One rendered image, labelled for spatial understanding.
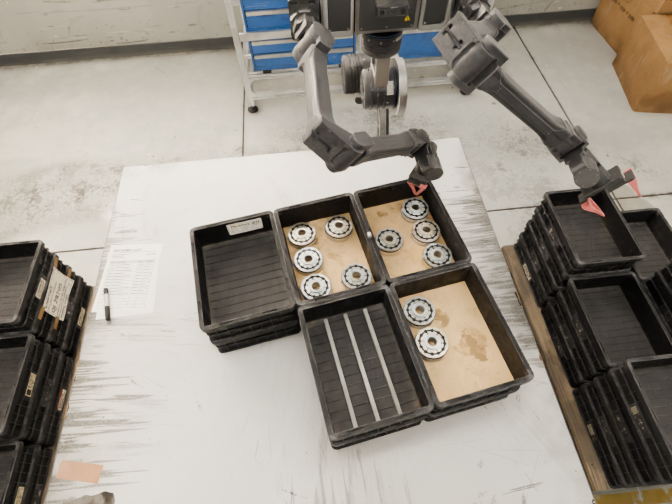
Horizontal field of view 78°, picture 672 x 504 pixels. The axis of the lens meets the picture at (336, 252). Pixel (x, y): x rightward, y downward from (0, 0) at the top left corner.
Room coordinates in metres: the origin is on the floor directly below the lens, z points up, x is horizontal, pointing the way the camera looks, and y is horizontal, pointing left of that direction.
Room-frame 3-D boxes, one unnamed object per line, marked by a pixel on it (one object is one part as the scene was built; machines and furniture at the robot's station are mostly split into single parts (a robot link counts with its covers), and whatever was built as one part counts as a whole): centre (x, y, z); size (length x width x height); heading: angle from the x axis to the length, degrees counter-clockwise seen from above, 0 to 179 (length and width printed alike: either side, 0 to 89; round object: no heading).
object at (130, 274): (0.81, 0.81, 0.70); 0.33 x 0.23 x 0.01; 4
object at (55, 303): (0.91, 1.29, 0.41); 0.31 x 0.02 x 0.16; 4
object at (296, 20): (1.20, 0.06, 1.45); 0.09 x 0.08 x 0.12; 94
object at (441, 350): (0.45, -0.29, 0.86); 0.10 x 0.10 x 0.01
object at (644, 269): (1.09, -1.55, 0.26); 0.40 x 0.30 x 0.23; 4
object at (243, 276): (0.71, 0.32, 0.87); 0.40 x 0.30 x 0.11; 14
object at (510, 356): (0.46, -0.35, 0.87); 0.40 x 0.30 x 0.11; 14
